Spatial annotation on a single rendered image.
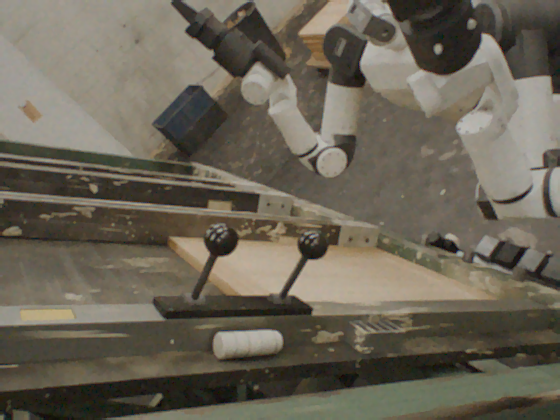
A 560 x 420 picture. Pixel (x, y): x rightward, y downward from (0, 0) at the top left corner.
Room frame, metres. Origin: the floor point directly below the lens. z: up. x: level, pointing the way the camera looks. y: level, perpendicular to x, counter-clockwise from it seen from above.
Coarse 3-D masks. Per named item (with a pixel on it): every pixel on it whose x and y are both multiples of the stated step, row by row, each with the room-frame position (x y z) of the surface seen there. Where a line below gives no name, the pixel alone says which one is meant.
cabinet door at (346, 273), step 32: (192, 256) 0.85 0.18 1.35; (256, 256) 0.89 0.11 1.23; (288, 256) 0.91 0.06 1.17; (352, 256) 0.96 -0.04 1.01; (384, 256) 0.97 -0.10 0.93; (224, 288) 0.71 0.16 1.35; (256, 288) 0.68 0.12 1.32; (320, 288) 0.71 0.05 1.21; (352, 288) 0.72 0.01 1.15; (384, 288) 0.73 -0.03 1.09; (416, 288) 0.74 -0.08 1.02; (448, 288) 0.75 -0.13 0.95
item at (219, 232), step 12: (216, 228) 0.49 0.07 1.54; (228, 228) 0.49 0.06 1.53; (204, 240) 0.50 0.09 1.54; (216, 240) 0.48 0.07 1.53; (228, 240) 0.48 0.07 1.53; (216, 252) 0.48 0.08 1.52; (228, 252) 0.48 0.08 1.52; (204, 276) 0.51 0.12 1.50; (180, 300) 0.53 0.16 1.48; (192, 300) 0.52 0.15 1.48; (204, 300) 0.53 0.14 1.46
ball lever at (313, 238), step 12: (300, 240) 0.51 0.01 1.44; (312, 240) 0.50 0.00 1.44; (324, 240) 0.50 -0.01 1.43; (300, 252) 0.51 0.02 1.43; (312, 252) 0.50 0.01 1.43; (324, 252) 0.50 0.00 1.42; (300, 264) 0.52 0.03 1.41; (288, 288) 0.53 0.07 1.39; (276, 300) 0.54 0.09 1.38; (288, 300) 0.54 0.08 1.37
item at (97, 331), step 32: (0, 320) 0.49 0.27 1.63; (32, 320) 0.49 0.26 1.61; (64, 320) 0.49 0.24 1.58; (96, 320) 0.49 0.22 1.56; (128, 320) 0.50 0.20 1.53; (160, 320) 0.50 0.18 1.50; (192, 320) 0.50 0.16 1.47; (224, 320) 0.51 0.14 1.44; (256, 320) 0.51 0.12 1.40; (288, 320) 0.52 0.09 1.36; (320, 320) 0.53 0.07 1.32; (352, 320) 0.53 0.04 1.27; (416, 320) 0.55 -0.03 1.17; (448, 320) 0.56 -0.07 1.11; (480, 320) 0.57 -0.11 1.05; (512, 320) 0.58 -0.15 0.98; (544, 320) 0.59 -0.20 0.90; (0, 352) 0.48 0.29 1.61; (32, 352) 0.48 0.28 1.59; (64, 352) 0.48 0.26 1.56; (96, 352) 0.49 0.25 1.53; (128, 352) 0.49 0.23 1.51; (160, 352) 0.49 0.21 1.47
